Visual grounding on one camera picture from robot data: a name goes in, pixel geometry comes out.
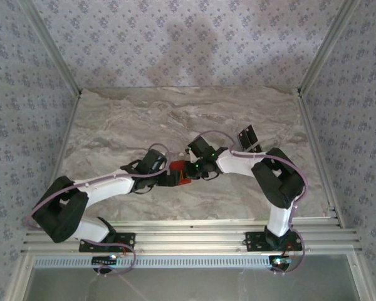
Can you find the red card holder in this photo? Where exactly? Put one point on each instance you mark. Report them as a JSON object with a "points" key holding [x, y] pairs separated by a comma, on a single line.
{"points": [[177, 165]]}

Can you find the black credit card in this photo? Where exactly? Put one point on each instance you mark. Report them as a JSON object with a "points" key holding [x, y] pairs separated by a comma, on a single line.
{"points": [[245, 140], [251, 135], [257, 147]]}

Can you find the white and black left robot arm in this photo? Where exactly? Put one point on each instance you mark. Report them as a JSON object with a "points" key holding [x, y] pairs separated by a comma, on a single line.
{"points": [[109, 187]]}

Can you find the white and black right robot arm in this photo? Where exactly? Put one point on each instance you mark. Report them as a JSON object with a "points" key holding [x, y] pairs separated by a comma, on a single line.
{"points": [[238, 163]]}

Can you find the grey metal panel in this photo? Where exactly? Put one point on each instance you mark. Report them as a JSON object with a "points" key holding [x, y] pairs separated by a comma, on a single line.
{"points": [[206, 285]]}

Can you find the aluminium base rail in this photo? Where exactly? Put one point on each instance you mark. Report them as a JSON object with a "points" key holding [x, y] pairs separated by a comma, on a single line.
{"points": [[191, 238]]}

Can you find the aluminium table side rail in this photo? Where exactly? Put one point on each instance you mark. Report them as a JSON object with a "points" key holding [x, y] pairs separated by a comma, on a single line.
{"points": [[322, 156], [63, 147]]}

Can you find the aluminium frame post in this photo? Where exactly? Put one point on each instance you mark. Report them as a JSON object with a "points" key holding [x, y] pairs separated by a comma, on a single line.
{"points": [[327, 47]]}

